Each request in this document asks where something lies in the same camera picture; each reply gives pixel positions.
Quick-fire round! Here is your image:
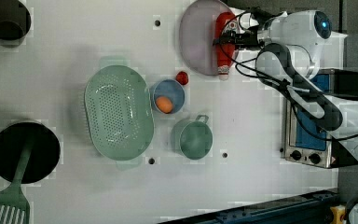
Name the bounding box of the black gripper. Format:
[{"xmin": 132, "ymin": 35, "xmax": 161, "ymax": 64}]
[{"xmin": 213, "ymin": 31, "xmax": 260, "ymax": 50}]

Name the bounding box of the red plush ketchup bottle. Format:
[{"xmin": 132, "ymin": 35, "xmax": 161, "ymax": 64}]
[{"xmin": 214, "ymin": 12, "xmax": 238, "ymax": 80}]

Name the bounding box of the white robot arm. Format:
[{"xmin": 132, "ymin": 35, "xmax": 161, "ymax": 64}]
[{"xmin": 213, "ymin": 10, "xmax": 358, "ymax": 161}]

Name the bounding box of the grey oval plate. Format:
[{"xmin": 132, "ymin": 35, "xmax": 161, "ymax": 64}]
[{"xmin": 179, "ymin": 0, "xmax": 235, "ymax": 76}]

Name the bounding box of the small red tomato toy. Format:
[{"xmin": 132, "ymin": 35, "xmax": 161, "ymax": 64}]
[{"xmin": 175, "ymin": 71, "xmax": 189, "ymax": 86}]

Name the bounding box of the blue bowl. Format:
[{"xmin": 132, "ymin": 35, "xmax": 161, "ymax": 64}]
[{"xmin": 150, "ymin": 79, "xmax": 186, "ymax": 114}]

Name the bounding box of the orange egg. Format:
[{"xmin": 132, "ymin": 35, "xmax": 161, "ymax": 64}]
[{"xmin": 155, "ymin": 96, "xmax": 173, "ymax": 114}]

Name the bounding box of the green perforated colander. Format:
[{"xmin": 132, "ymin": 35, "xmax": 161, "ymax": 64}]
[{"xmin": 85, "ymin": 65, "xmax": 154, "ymax": 161}]

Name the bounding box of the black toaster oven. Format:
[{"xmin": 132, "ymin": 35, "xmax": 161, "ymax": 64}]
[{"xmin": 281, "ymin": 68, "xmax": 358, "ymax": 169}]

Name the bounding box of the dark round container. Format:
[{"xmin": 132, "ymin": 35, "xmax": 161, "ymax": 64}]
[{"xmin": 0, "ymin": 0, "xmax": 32, "ymax": 40}]

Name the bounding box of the black cylindrical container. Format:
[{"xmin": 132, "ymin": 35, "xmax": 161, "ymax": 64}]
[{"xmin": 0, "ymin": 122, "xmax": 61, "ymax": 184}]

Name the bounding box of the green slotted spatula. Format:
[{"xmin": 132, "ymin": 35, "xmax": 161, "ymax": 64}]
[{"xmin": 0, "ymin": 142, "xmax": 34, "ymax": 224}]

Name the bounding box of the green pot with handle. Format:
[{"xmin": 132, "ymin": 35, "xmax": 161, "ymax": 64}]
[{"xmin": 171, "ymin": 115, "xmax": 213, "ymax": 160}]

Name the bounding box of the blue metal rail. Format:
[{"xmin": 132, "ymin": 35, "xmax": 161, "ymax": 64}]
[{"xmin": 159, "ymin": 190, "xmax": 339, "ymax": 224}]

